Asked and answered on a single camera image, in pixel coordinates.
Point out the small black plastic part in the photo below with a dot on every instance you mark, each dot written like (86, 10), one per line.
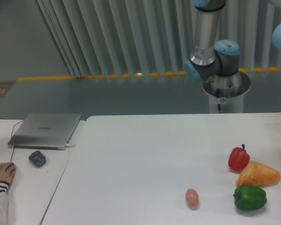
(38, 159)

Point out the red bell pepper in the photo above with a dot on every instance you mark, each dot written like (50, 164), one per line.
(238, 158)

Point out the green bell pepper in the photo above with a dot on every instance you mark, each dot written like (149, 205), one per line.
(249, 197)

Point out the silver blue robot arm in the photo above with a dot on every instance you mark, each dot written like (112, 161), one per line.
(209, 57)

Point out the silver closed laptop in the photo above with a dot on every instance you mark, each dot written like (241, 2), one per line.
(48, 131)

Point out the person's hand on mouse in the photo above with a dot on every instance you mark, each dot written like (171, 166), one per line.
(7, 173)

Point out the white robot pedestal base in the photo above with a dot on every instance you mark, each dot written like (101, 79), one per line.
(226, 94)

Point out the brown egg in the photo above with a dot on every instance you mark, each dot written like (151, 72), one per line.
(192, 197)

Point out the grey pleated curtain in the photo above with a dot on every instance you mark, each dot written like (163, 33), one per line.
(125, 37)

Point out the orange croissant bread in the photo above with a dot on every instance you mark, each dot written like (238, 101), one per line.
(258, 174)

